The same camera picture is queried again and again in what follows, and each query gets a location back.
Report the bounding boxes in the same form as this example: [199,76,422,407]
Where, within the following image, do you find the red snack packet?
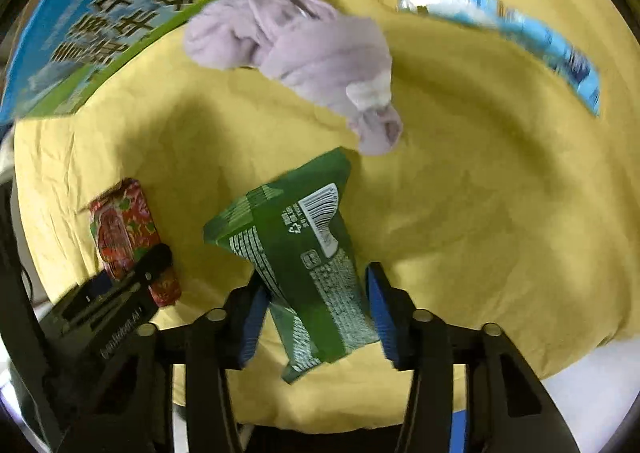
[86,178,162,281]

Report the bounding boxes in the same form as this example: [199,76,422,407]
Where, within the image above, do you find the green snack packet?
[203,148,378,383]

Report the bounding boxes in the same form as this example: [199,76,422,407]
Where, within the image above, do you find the lilac soft cloth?
[183,0,402,155]

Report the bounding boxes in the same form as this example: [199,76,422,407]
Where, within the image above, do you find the blue white snack bar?
[398,0,601,116]

